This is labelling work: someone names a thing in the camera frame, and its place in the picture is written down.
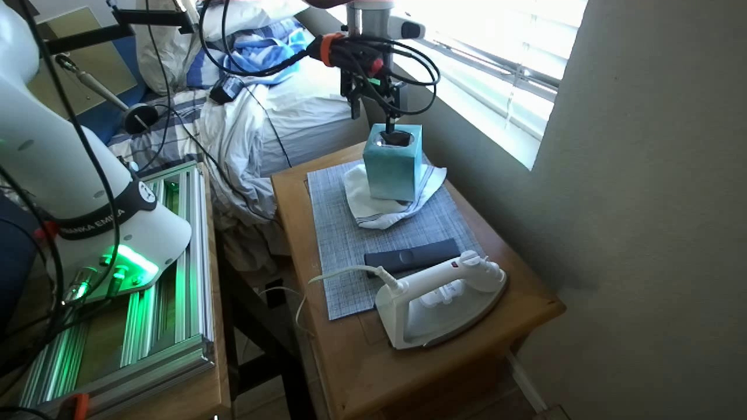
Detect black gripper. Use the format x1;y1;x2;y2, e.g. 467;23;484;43
338;37;403;139

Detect teal tissue box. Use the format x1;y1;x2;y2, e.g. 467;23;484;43
361;121;429;206

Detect white towel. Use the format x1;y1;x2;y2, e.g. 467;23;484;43
341;158;450;233

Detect white rumpled bedding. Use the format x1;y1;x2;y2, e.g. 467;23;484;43
125;0;369;229

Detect blue white striped cloth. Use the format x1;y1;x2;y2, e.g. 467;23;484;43
186;16;320;93

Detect white window blinds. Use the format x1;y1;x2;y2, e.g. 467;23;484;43
388;0;590;170

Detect black rectangular bar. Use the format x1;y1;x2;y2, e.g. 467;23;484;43
361;236;464;275

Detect white clothes iron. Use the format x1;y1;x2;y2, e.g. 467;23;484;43
374;248;512;353

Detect black clamp bar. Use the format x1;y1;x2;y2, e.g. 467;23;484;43
39;5;193;57

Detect silver rod with black knob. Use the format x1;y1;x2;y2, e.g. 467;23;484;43
52;52;163;136

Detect wooden side table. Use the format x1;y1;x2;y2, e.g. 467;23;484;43
268;139;566;420

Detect tan flat board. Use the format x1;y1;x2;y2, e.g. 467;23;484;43
30;5;137;103

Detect small orange object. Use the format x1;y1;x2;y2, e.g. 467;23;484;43
59;390;94;420

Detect orange cable clamp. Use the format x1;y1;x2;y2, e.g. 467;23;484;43
317;30;349;68

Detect white iron cord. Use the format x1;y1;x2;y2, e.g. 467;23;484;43
291;264;391;330

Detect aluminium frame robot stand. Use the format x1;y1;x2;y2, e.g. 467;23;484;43
11;158;220;414

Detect thin black hanging cable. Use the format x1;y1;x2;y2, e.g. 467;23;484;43
14;0;128;309

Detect metal rail with green light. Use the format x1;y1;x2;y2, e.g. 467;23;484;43
0;165;237;420

